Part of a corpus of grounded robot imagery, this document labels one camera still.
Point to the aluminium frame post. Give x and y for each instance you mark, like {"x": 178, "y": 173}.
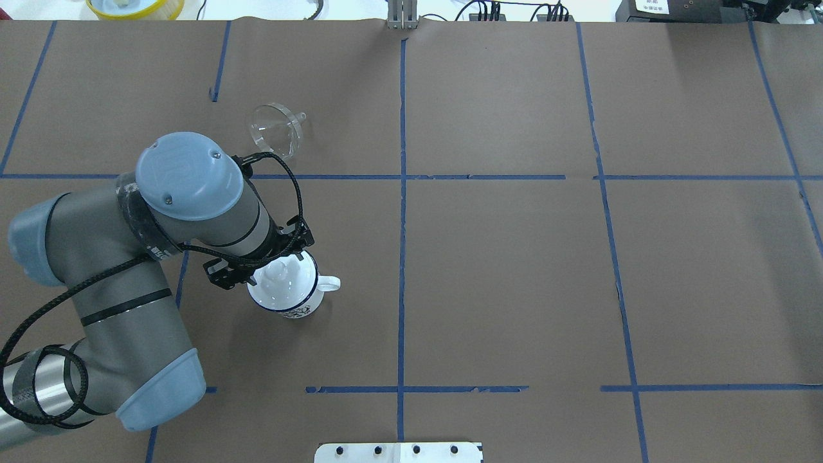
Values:
{"x": 402, "y": 14}

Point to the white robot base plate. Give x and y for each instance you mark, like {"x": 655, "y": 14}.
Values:
{"x": 448, "y": 451}

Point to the white enamel cup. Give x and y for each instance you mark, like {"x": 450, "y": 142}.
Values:
{"x": 322, "y": 284}

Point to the yellow tape roll with bowl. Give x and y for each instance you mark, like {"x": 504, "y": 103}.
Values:
{"x": 136, "y": 10}

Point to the white cup lid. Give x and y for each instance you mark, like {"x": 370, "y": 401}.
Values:
{"x": 283, "y": 283}

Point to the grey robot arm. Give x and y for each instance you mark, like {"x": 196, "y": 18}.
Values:
{"x": 114, "y": 342}

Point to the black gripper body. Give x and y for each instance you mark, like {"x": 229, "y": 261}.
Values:
{"x": 278, "y": 242}

